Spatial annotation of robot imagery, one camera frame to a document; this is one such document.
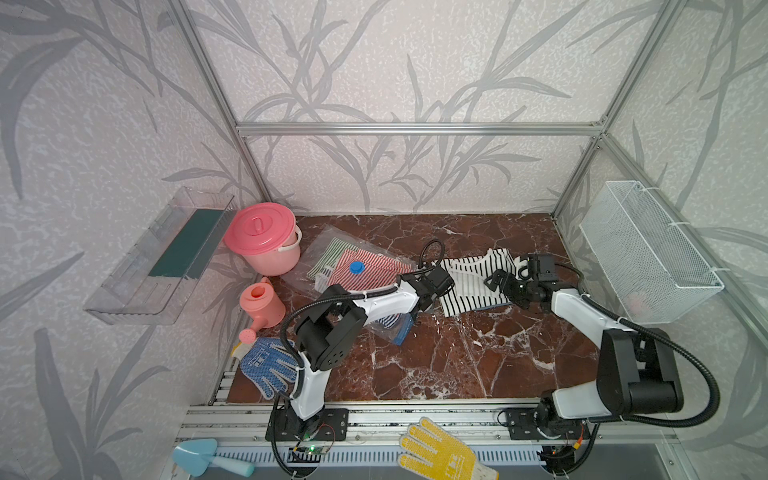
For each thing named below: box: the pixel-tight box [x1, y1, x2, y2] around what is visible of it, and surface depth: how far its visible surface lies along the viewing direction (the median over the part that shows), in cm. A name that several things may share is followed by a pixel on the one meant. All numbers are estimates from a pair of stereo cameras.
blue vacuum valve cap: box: [350, 261, 365, 275], surface depth 103 cm
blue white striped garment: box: [374, 313, 401, 329], surface depth 93 cm
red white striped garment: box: [328, 248, 415, 291], surface depth 104 cm
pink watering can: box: [239, 277, 286, 345], surface depth 86 cm
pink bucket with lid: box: [223, 203, 303, 277], surface depth 93 cm
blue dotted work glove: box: [240, 336, 299, 400], surface depth 83 cm
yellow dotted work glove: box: [398, 417, 500, 480], surface depth 71 cm
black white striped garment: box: [435, 248, 530, 317], surface depth 99 cm
